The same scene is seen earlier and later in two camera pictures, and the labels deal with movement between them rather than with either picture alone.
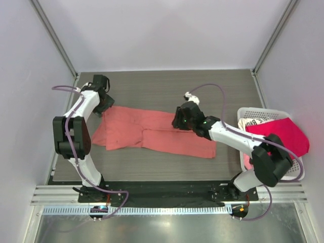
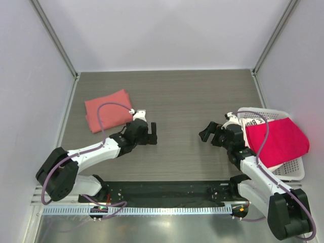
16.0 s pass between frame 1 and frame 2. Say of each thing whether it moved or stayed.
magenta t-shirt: stayed
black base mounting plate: stayed
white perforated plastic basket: stayed
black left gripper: moved
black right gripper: moved
